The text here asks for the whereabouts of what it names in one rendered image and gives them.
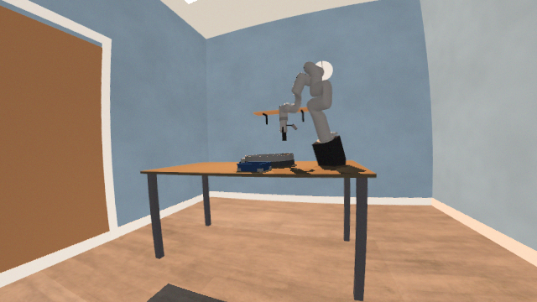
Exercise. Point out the blue crate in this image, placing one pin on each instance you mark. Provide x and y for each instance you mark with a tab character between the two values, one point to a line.
254	166

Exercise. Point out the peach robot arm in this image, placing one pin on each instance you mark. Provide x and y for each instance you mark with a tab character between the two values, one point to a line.
322	89

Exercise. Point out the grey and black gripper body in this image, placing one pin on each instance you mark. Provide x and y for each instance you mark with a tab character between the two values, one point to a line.
283	123

